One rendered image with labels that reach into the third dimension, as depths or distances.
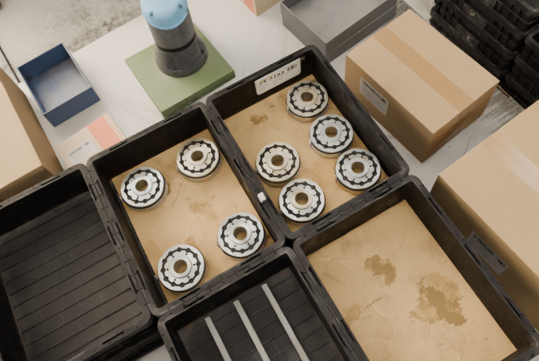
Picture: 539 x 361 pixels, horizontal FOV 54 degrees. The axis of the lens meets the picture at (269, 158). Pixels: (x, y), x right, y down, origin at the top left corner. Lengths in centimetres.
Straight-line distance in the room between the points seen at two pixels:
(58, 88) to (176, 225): 65
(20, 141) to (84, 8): 159
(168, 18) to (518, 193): 91
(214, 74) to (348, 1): 45
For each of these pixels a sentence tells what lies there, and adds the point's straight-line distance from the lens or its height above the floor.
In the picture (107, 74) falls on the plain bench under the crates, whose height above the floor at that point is 70.
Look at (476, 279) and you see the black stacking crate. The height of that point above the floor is 88.
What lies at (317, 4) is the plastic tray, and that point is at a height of 75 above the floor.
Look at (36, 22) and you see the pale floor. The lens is 295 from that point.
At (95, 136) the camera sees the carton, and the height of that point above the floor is 77.
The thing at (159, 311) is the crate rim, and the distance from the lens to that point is 108.
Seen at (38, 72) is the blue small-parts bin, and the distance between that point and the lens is 174.
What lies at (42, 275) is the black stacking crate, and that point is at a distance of 131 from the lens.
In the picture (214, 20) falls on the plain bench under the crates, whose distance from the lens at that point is 169.
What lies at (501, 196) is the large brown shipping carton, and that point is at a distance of 120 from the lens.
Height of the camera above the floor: 195
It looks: 64 degrees down
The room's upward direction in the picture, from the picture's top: 12 degrees counter-clockwise
